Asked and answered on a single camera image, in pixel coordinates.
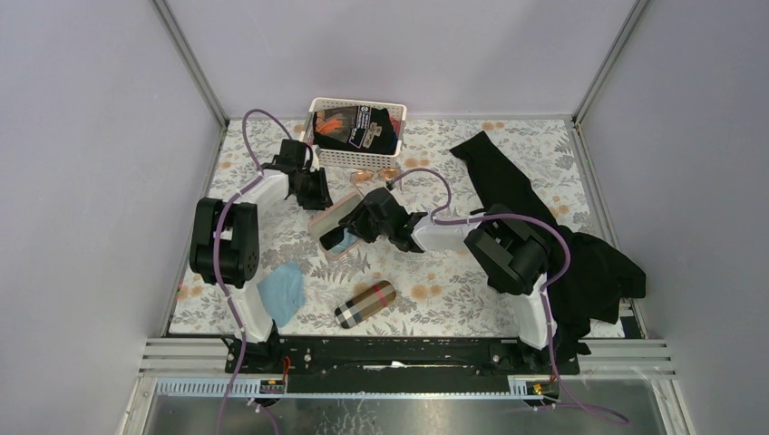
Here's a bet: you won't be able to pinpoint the pink glasses case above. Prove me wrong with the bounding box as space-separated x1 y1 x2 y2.
307 192 363 261

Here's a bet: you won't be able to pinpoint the plaid glasses case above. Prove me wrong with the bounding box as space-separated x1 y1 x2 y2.
334 280 397 329

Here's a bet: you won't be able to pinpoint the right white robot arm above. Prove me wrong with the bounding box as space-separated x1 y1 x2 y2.
338 188 571 373

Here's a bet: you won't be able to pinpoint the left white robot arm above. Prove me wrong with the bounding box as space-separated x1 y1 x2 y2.
189 140 333 372

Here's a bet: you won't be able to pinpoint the orange lens sunglasses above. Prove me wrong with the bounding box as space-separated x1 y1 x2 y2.
349 167 402 197

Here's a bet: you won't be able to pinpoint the white plastic basket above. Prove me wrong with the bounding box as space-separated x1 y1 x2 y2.
300 97 407 169

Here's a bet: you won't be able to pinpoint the black packaged items in basket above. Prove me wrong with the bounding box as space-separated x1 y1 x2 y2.
312 105 398 155

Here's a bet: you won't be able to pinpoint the black garment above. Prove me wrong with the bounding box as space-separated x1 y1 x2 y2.
450 131 647 361

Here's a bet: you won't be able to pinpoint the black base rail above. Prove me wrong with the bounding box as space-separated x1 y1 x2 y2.
222 333 552 394

